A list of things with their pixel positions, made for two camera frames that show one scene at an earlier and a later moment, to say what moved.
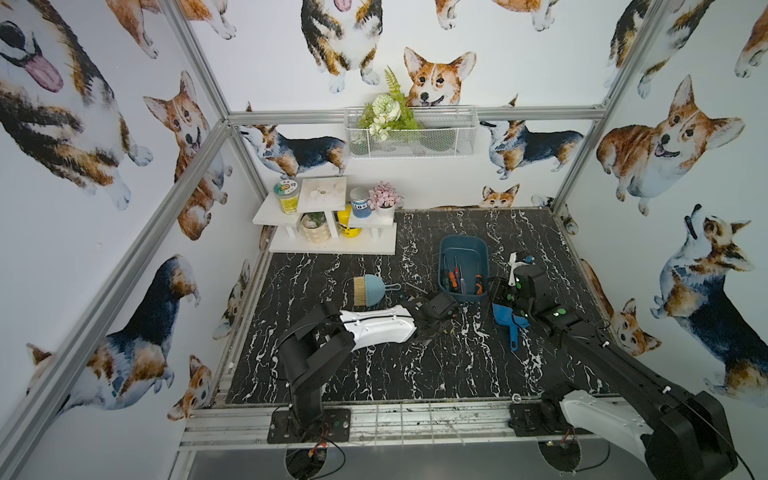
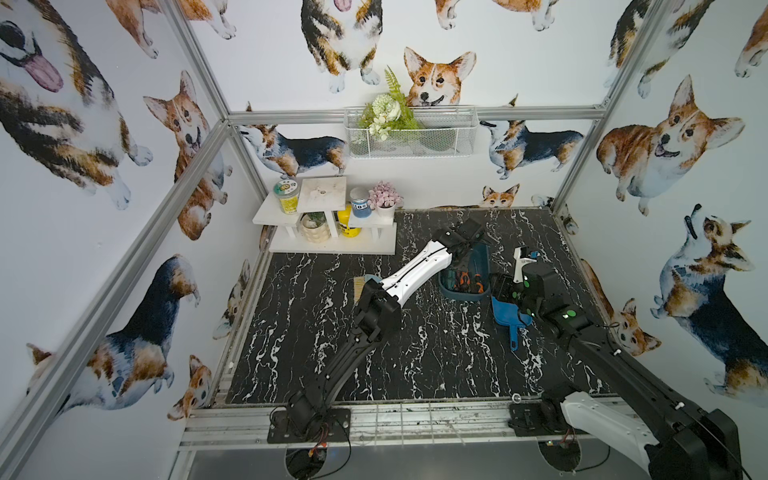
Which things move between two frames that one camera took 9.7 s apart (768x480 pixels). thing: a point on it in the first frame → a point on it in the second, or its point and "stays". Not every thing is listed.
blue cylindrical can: x=361 y=206 stays
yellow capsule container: x=344 y=220 stays
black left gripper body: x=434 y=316 → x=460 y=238
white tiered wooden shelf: x=322 y=225 stays
